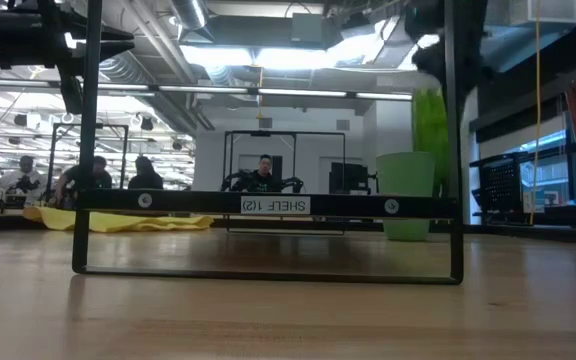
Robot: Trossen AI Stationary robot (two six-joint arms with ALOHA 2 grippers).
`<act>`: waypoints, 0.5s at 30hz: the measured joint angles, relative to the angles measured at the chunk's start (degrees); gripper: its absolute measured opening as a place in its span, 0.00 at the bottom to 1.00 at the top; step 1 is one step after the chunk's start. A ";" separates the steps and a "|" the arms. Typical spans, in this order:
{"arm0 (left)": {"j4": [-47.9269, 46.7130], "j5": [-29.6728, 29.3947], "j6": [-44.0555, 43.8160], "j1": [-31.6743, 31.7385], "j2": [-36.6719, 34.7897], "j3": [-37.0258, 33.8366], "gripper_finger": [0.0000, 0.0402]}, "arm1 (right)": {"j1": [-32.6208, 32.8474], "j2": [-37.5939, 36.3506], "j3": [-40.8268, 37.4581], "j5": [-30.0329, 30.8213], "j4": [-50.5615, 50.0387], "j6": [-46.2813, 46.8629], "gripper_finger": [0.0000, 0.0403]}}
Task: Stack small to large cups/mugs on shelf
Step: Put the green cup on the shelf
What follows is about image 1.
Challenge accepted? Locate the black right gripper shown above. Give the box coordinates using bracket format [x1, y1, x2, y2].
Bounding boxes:
[403, 0, 490, 104]

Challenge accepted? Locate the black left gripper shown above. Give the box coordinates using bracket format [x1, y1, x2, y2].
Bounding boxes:
[0, 9, 137, 70]

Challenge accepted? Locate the translucent green cup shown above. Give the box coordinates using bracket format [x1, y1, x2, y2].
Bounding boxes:
[411, 87, 452, 197]

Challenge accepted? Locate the matte green cup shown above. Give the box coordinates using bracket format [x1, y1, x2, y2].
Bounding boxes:
[376, 151, 437, 242]

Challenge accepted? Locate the white shelf label sticker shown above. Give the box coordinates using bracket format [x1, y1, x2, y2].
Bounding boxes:
[240, 195, 312, 215]

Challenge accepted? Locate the ceiling light strip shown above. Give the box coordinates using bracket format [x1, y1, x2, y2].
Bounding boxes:
[257, 87, 348, 99]
[355, 91, 414, 102]
[157, 84, 250, 96]

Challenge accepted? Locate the black pegboard cart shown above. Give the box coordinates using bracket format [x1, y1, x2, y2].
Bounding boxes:
[469, 143, 576, 230]

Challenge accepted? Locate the person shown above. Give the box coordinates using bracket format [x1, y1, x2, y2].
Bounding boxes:
[53, 155, 114, 207]
[0, 154, 50, 207]
[240, 153, 283, 194]
[127, 155, 165, 191]

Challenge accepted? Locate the black computer monitor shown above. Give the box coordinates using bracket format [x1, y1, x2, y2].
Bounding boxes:
[328, 161, 371, 196]

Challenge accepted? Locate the grey ceiling box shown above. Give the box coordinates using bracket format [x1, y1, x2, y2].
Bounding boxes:
[289, 12, 325, 44]

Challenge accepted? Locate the yellow cloth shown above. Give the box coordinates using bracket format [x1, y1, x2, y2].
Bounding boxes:
[21, 205, 215, 234]

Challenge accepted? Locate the silver ceiling duct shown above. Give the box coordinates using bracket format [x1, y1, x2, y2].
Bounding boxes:
[169, 0, 210, 32]

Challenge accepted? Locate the yellow hanging cable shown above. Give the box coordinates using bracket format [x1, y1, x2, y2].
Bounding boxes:
[528, 0, 543, 227]

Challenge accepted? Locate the black background station frame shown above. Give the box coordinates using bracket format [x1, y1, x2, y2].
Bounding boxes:
[222, 129, 348, 236]

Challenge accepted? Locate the black metal shelf frame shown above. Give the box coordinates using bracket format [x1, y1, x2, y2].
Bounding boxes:
[71, 0, 465, 286]

